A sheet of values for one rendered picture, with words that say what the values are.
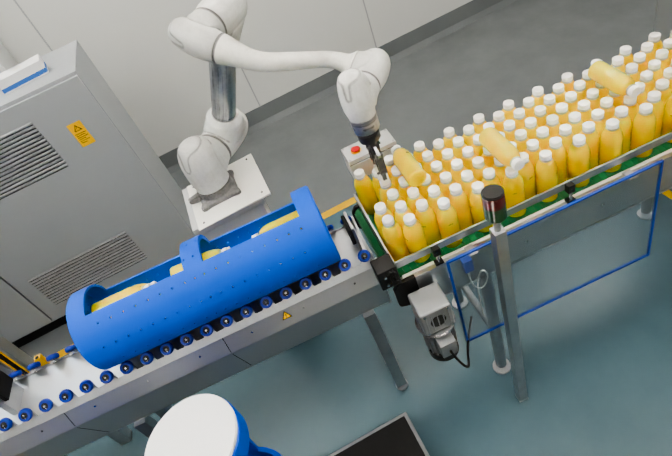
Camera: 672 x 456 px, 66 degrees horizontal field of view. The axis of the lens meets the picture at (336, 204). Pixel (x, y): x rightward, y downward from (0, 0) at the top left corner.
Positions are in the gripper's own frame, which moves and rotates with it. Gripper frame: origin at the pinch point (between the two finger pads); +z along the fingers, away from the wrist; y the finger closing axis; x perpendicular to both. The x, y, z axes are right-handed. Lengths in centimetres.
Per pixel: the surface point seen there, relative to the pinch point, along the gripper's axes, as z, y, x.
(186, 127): 84, -262, -102
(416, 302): 26.8, 35.6, -8.3
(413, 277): 23.0, 28.6, -5.5
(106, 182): 30, -132, -133
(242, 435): 12, 62, -69
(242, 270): -4, 19, -55
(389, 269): 12.8, 29.7, -12.2
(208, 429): 9, 58, -77
